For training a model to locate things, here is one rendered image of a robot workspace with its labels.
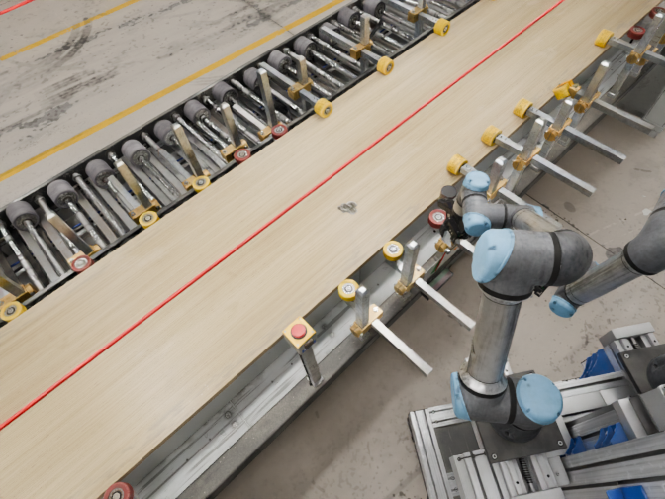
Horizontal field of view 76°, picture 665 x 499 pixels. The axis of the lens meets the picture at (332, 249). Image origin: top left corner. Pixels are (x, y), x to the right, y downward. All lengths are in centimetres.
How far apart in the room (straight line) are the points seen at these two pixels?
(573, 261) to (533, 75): 175
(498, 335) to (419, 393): 145
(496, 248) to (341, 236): 95
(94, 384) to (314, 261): 90
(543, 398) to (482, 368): 18
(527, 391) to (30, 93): 460
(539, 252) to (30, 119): 426
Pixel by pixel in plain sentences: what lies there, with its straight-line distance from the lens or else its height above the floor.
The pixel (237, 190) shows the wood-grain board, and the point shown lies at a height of 90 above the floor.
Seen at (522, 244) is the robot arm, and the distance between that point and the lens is 94.
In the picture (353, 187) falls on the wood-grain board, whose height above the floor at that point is 90.
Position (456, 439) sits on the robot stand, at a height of 21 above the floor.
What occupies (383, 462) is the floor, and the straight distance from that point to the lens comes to 238.
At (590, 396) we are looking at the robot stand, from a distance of 163.
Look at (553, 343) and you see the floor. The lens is 274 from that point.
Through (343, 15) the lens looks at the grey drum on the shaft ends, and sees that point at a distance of 310.
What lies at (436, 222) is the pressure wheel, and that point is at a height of 91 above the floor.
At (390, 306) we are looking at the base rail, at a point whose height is 70.
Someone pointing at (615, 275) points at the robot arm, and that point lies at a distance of 131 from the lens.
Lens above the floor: 237
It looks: 58 degrees down
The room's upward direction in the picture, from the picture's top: 6 degrees counter-clockwise
